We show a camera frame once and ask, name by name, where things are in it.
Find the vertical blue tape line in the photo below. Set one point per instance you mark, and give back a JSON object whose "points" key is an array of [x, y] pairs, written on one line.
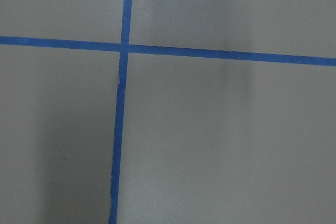
{"points": [[120, 105]]}

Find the horizontal blue tape line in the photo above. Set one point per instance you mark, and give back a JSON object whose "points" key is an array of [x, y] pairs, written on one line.
{"points": [[171, 51]]}

